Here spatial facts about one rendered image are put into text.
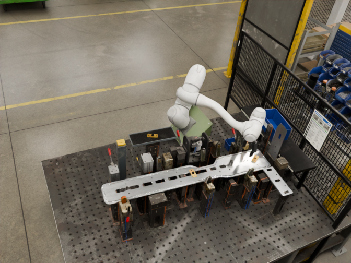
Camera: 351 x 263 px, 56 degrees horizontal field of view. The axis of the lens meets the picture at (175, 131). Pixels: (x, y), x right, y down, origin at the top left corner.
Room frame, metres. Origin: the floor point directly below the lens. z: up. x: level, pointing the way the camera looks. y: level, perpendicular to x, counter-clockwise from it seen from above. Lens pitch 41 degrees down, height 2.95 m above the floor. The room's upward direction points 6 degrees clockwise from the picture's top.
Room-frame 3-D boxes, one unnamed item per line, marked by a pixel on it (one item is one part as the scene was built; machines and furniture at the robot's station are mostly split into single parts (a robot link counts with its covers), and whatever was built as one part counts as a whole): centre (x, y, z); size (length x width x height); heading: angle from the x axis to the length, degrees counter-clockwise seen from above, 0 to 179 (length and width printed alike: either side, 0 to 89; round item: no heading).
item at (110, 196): (1.76, -0.16, 1.00); 1.38 x 0.22 x 0.02; 115
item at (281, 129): (2.07, -0.84, 1.17); 0.12 x 0.01 x 0.34; 25
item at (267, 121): (2.39, -0.88, 1.09); 0.30 x 0.17 x 0.13; 19
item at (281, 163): (1.97, -0.90, 0.88); 0.08 x 0.08 x 0.36; 25
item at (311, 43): (4.68, -1.48, 0.65); 1.00 x 0.50 x 1.30; 30
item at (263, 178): (1.84, -0.74, 0.84); 0.11 x 0.10 x 0.28; 25
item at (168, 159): (1.85, 0.04, 0.89); 0.13 x 0.11 x 0.38; 25
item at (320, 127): (2.12, -1.14, 1.30); 0.23 x 0.02 x 0.31; 25
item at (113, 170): (1.68, 0.43, 0.88); 0.11 x 0.10 x 0.36; 25
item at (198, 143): (2.01, -0.18, 0.94); 0.18 x 0.13 x 0.49; 115
